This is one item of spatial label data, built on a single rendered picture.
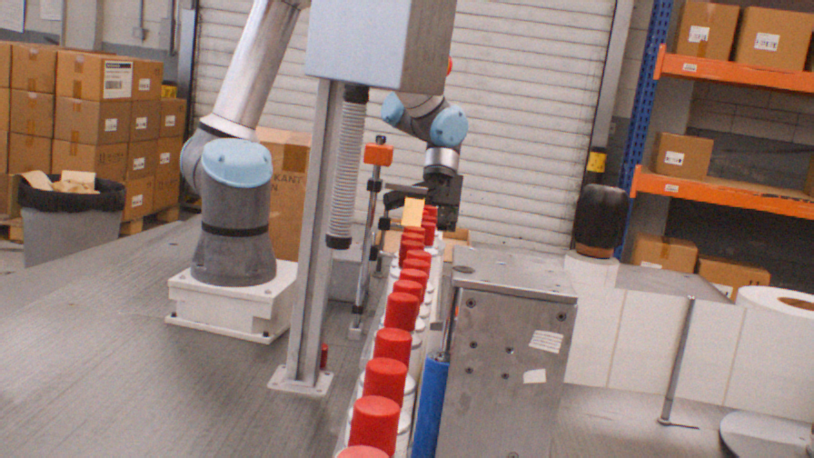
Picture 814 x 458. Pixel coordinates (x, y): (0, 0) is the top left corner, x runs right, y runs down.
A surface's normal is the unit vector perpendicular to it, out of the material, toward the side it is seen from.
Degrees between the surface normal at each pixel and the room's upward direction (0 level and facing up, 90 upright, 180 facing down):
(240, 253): 75
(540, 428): 90
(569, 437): 0
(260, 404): 0
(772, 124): 90
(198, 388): 0
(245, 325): 90
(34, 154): 90
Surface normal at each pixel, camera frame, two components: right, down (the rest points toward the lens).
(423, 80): 0.78, 0.23
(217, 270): -0.10, -0.04
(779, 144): -0.20, 0.18
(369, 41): -0.61, 0.07
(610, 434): 0.14, -0.97
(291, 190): 0.11, 0.22
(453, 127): 0.47, 0.29
